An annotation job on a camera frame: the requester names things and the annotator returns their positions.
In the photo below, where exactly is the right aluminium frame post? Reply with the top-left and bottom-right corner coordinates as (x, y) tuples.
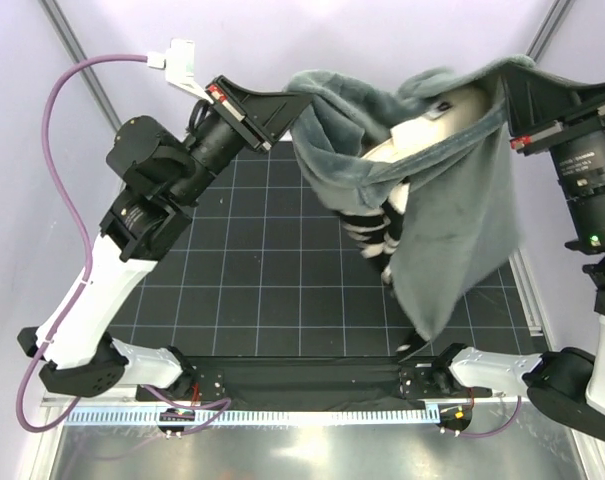
(526, 0), (575, 62)

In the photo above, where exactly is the aluminium frame post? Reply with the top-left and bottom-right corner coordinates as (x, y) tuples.
(37, 0), (121, 131)
(526, 0), (575, 62)

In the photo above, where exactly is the slotted grey cable duct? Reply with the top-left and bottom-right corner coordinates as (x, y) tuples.
(65, 405), (440, 428)

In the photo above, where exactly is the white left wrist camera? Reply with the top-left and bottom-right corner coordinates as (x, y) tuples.
(146, 38), (213, 104)

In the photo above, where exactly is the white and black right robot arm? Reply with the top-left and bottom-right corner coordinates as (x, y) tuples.
(428, 67), (605, 442)

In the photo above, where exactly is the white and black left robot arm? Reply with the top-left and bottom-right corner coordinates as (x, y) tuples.
(18, 76), (312, 401)

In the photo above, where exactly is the black gridded cutting mat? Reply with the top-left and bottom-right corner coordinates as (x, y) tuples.
(71, 139), (553, 360)

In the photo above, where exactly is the left aluminium frame post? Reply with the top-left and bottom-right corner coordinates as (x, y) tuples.
(37, 0), (121, 131)

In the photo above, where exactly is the grey fleece zebra-lined pillowcase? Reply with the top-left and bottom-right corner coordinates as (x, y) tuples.
(286, 55), (546, 353)

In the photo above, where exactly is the aluminium front frame profile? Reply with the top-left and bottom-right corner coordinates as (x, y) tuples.
(41, 362), (591, 407)

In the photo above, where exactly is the cream rectangular pillow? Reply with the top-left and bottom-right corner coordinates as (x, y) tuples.
(359, 82), (502, 166)

